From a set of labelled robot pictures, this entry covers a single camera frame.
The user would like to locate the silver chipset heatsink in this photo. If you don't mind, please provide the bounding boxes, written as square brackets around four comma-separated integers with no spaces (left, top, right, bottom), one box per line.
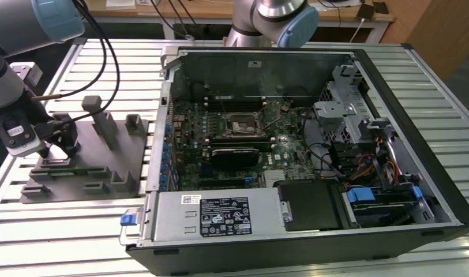
[265,170,287,185]

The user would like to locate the wooden cabinet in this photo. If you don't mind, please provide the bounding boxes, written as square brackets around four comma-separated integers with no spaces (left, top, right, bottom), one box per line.
[382,0,469,80]

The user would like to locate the silver drive cage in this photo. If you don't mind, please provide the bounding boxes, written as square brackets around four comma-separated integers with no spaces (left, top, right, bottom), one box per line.
[313,65,375,145]

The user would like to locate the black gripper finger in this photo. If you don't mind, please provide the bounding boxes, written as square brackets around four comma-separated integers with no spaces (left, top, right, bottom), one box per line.
[39,141,54,160]
[62,136,83,158]

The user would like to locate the black PC case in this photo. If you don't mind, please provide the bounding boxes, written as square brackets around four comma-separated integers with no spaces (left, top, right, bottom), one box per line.
[124,43,469,276]

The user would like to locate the black phone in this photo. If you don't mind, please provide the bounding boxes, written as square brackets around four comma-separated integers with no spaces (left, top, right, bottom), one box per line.
[355,3,377,21]

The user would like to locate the blue case latch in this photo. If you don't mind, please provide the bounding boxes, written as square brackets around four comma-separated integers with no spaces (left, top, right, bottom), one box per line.
[119,210,138,227]

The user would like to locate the black plastic shroud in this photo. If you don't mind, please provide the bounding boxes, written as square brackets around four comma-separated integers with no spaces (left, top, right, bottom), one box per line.
[275,178,347,232]

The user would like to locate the grey parts rack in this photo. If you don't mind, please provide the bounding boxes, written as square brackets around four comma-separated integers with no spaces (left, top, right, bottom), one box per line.
[17,95,150,204]

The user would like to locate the yellow orange power wires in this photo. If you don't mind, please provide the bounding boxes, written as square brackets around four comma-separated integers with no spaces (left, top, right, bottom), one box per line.
[345,138,397,185]

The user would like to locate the silver power supply unit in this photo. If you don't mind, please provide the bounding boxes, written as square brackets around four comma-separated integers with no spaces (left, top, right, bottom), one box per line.
[139,189,295,246]

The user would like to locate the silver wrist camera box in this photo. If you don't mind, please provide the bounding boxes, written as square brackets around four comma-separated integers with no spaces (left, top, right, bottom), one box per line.
[0,114,47,158]

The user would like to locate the green motherboard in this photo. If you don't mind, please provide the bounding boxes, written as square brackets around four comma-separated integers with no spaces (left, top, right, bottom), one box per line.
[168,96,337,193]

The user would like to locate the wooden desk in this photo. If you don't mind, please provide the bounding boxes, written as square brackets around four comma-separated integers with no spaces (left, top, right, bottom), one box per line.
[83,0,397,44]

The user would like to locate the CPU socket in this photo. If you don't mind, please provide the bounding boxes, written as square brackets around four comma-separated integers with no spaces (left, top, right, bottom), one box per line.
[224,111,266,137]

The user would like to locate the black graphics card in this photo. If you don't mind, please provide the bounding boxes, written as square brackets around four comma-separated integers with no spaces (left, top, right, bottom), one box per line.
[210,147,261,169]

